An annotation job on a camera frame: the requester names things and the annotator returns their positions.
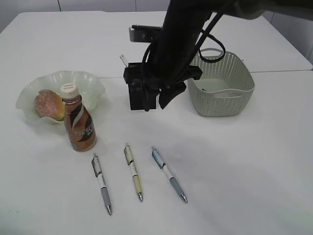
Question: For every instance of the pale green plastic basket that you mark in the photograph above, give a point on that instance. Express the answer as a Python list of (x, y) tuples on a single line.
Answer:
[(224, 89)]

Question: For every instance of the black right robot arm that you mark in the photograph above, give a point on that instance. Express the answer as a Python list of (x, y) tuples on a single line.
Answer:
[(166, 63)]

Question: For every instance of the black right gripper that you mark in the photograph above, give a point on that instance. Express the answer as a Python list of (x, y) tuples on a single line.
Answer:
[(153, 79)]

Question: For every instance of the black mesh pen holder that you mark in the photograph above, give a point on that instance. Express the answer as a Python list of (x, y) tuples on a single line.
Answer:
[(134, 80)]

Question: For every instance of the yellow beige pen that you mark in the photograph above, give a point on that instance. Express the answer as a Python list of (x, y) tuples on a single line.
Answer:
[(135, 175)]

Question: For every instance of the sugared bread roll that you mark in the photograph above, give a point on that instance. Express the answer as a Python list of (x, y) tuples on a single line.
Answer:
[(49, 104)]

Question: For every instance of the transparent plastic ruler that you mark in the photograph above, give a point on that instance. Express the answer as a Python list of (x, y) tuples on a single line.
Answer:
[(124, 60)]

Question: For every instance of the blue white pen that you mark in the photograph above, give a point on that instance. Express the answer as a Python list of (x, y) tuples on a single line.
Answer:
[(167, 171)]

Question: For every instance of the grey grip pen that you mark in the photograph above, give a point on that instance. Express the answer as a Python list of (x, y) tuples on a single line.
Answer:
[(101, 180)]

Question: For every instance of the brown coffee bottle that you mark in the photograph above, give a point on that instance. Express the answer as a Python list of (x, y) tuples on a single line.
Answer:
[(78, 121)]

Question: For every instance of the pale green wavy plate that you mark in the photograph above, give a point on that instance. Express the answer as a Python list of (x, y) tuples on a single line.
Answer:
[(89, 86)]

